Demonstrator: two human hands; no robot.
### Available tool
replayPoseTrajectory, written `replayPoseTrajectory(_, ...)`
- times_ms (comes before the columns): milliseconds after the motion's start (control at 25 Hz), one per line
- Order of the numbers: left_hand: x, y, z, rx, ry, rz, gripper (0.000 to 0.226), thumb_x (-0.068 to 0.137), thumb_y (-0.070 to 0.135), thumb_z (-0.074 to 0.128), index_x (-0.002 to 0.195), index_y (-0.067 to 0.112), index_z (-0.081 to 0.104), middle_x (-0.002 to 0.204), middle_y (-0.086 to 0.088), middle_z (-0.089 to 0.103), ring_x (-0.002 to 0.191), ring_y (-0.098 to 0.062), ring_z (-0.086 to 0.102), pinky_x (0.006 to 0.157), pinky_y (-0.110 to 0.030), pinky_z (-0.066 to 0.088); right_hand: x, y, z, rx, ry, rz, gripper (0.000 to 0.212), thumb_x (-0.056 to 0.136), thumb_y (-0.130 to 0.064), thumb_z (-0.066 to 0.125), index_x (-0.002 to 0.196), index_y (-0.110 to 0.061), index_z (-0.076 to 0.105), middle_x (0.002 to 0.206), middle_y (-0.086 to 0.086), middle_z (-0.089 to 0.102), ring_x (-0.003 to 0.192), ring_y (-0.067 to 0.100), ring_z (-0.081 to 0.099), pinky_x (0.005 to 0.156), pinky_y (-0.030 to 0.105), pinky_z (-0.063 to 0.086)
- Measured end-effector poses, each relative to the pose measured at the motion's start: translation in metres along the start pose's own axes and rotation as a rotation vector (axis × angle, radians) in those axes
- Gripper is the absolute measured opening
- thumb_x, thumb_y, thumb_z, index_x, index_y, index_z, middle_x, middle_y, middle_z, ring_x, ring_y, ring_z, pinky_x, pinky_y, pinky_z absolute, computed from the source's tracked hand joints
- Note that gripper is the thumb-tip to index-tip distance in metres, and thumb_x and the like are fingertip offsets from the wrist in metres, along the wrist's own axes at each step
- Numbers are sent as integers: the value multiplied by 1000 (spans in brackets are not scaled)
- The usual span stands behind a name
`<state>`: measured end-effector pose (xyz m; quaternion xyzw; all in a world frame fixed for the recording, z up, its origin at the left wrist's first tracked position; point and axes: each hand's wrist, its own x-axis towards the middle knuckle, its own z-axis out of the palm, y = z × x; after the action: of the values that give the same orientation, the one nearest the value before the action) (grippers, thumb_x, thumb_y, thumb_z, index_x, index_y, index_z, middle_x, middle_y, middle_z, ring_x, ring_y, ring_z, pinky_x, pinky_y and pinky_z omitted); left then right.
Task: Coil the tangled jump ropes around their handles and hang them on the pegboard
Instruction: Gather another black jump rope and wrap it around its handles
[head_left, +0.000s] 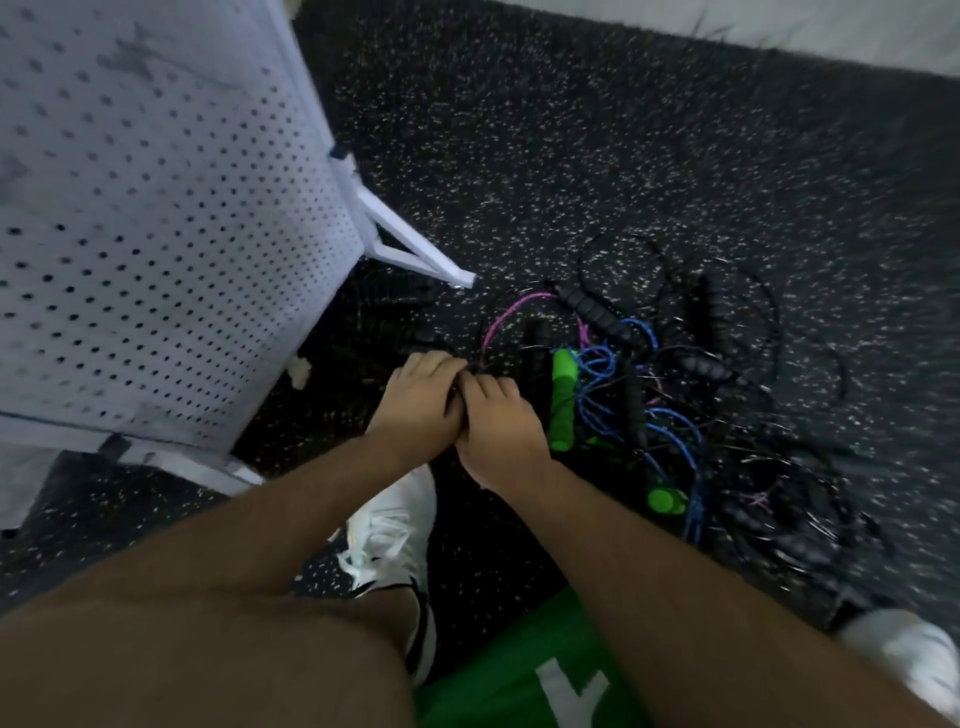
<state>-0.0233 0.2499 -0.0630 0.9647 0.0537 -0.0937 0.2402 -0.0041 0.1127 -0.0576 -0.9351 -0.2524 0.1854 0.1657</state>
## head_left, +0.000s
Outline white right shoe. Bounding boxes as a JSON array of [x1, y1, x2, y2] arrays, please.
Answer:
[[837, 606, 960, 719]]

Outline person's left forearm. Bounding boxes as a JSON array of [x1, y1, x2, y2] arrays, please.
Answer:
[[30, 435, 437, 632]]

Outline pile of jump ropes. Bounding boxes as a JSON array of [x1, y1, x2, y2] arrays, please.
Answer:
[[477, 225, 902, 617]]

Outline white left shoe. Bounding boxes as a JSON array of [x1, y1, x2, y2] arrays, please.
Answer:
[[333, 462, 441, 689]]

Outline white pegboard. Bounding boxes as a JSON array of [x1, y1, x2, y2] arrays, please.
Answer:
[[0, 0, 371, 455]]

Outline person's right hand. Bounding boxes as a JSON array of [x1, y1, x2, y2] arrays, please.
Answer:
[[454, 372, 554, 497]]

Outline white shoe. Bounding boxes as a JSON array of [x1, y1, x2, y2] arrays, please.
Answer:
[[837, 606, 960, 719], [333, 462, 441, 689]]

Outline person's left leg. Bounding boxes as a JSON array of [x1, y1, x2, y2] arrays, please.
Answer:
[[0, 585, 419, 728]]

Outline white pegboard stand foot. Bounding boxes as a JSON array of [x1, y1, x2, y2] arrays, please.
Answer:
[[0, 412, 267, 530], [330, 142, 479, 291]]

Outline person's left hand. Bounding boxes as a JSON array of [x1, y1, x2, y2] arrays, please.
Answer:
[[364, 349, 471, 470]]

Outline person's right forearm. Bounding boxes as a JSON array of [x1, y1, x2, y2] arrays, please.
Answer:
[[495, 462, 954, 728]]

